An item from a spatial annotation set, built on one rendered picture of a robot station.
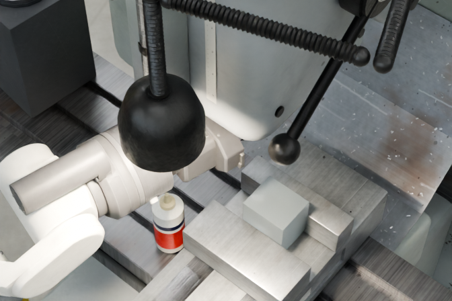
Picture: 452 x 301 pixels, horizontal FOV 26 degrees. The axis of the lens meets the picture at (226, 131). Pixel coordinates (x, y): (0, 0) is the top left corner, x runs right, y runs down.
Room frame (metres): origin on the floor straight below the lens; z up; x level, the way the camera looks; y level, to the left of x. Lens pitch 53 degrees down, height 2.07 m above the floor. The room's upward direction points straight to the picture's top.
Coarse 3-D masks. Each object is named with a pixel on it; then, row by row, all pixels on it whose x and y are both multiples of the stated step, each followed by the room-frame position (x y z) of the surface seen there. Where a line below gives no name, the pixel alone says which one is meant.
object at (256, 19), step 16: (160, 0) 0.49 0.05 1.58; (176, 0) 0.48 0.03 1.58; (192, 0) 0.48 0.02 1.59; (208, 16) 0.47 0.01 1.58; (224, 16) 0.47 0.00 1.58; (240, 16) 0.47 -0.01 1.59; (256, 16) 0.47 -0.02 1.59; (256, 32) 0.46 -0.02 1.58; (272, 32) 0.46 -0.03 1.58; (288, 32) 0.45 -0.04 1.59; (304, 32) 0.45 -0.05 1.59; (304, 48) 0.44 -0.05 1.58; (320, 48) 0.44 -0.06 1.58; (336, 48) 0.44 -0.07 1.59; (352, 48) 0.44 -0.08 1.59
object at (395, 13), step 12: (396, 0) 0.49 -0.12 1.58; (408, 0) 0.49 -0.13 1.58; (396, 12) 0.47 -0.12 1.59; (408, 12) 0.48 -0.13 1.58; (396, 24) 0.46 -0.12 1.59; (384, 36) 0.45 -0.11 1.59; (396, 36) 0.45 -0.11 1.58; (384, 48) 0.44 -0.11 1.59; (396, 48) 0.44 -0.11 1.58; (384, 60) 0.43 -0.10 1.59; (384, 72) 0.42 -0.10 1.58
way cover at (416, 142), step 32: (416, 32) 0.92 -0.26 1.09; (448, 32) 0.90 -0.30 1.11; (352, 64) 0.94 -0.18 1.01; (416, 64) 0.90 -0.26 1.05; (448, 64) 0.88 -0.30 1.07; (352, 96) 0.90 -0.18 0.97; (384, 96) 0.89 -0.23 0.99; (416, 96) 0.87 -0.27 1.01; (448, 96) 0.85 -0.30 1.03; (288, 128) 0.89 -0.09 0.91; (320, 128) 0.88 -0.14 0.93; (352, 128) 0.87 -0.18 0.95; (384, 128) 0.85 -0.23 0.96; (416, 128) 0.84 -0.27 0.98; (448, 128) 0.83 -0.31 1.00; (352, 160) 0.83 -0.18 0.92; (384, 160) 0.82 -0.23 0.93; (416, 160) 0.80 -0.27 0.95; (448, 160) 0.79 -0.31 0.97; (416, 192) 0.77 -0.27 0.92; (384, 224) 0.73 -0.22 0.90
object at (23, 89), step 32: (0, 0) 0.92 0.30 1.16; (32, 0) 0.92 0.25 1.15; (64, 0) 0.93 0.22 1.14; (0, 32) 0.89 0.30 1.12; (32, 32) 0.89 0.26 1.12; (64, 32) 0.92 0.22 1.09; (0, 64) 0.91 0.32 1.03; (32, 64) 0.89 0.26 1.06; (64, 64) 0.92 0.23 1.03; (32, 96) 0.88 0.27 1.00; (64, 96) 0.91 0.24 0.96
